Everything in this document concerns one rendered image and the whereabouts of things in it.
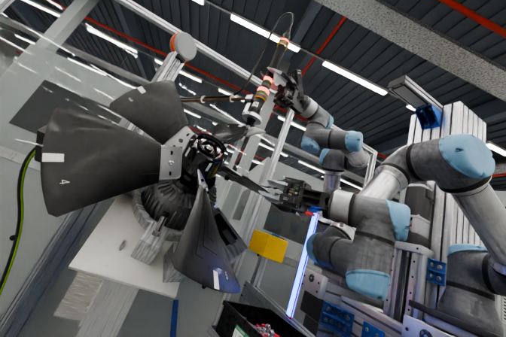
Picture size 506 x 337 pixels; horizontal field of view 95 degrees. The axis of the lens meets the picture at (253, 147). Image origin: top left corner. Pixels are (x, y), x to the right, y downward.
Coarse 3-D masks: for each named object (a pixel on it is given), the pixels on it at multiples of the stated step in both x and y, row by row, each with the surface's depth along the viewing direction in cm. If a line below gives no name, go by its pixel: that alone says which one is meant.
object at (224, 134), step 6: (216, 126) 99; (222, 126) 98; (234, 126) 97; (216, 132) 93; (222, 132) 92; (228, 132) 90; (234, 132) 89; (240, 132) 89; (252, 132) 90; (258, 132) 91; (264, 132) 94; (222, 138) 85; (228, 138) 83; (234, 138) 82; (240, 138) 82
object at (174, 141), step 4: (184, 128) 73; (188, 128) 73; (180, 132) 73; (184, 132) 73; (188, 132) 73; (192, 132) 72; (172, 136) 72; (176, 136) 73; (180, 136) 72; (184, 136) 72; (188, 136) 72; (168, 140) 72; (172, 140) 72; (176, 140) 72; (184, 140) 72; (188, 140) 72; (168, 144) 72; (172, 144) 72; (176, 144) 72; (180, 144) 72; (184, 144) 71
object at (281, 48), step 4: (280, 44) 89; (280, 48) 88; (284, 48) 89; (276, 52) 88; (280, 52) 87; (284, 52) 89; (276, 56) 87; (280, 56) 87; (272, 60) 87; (276, 60) 86; (280, 60) 87; (272, 64) 85; (276, 64) 86; (276, 68) 86; (268, 72) 84; (268, 76) 83; (272, 76) 84; (268, 88) 83
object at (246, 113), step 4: (248, 96) 83; (252, 96) 82; (248, 100) 81; (252, 100) 82; (248, 104) 81; (248, 108) 81; (244, 112) 77; (248, 112) 76; (252, 112) 76; (244, 116) 79; (248, 116) 77; (252, 116) 76; (256, 116) 76; (256, 120) 78; (260, 120) 77; (256, 124) 81
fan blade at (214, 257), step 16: (192, 208) 49; (208, 208) 56; (192, 224) 46; (208, 224) 51; (192, 240) 44; (208, 240) 48; (176, 256) 39; (192, 256) 42; (208, 256) 46; (224, 256) 54; (192, 272) 40; (208, 272) 44; (224, 288) 46
